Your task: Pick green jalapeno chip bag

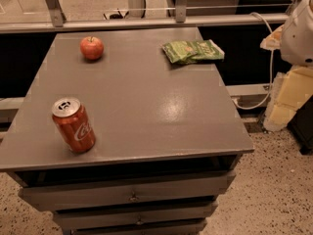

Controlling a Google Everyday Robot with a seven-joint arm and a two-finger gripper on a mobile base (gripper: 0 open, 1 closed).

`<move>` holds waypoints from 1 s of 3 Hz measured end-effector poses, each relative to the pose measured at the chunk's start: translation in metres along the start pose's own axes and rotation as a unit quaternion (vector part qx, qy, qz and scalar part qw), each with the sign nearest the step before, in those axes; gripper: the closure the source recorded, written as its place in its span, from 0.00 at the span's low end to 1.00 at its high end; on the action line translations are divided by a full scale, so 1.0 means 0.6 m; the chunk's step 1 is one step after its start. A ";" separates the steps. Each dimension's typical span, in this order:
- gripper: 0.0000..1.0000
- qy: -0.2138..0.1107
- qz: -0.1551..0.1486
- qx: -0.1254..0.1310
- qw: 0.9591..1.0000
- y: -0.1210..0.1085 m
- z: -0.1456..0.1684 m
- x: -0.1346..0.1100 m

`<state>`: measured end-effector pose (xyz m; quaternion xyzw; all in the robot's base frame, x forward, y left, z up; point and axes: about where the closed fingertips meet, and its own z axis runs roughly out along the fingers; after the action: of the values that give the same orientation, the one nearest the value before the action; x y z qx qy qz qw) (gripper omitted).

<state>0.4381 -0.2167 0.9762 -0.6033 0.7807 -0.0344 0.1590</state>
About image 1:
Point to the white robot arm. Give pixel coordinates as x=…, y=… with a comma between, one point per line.
x=294, y=38

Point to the green jalapeno chip bag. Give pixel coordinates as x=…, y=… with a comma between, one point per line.
x=191, y=52

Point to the grey drawer cabinet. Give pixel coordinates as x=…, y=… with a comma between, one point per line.
x=150, y=118

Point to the red cola can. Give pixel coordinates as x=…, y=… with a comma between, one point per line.
x=70, y=117

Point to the red apple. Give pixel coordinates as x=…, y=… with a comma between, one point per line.
x=92, y=48

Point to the middle grey drawer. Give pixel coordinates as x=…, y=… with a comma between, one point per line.
x=136, y=216

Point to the grey drawer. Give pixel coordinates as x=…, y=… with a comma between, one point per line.
x=127, y=191
x=175, y=227
x=136, y=216

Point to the bottom grey drawer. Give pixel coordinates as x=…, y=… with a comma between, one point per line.
x=175, y=227

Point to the yellow foam block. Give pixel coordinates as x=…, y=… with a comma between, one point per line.
x=289, y=93

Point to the top grey drawer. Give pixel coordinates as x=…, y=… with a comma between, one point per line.
x=127, y=191

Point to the grey metal railing frame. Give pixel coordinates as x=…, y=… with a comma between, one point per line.
x=18, y=16

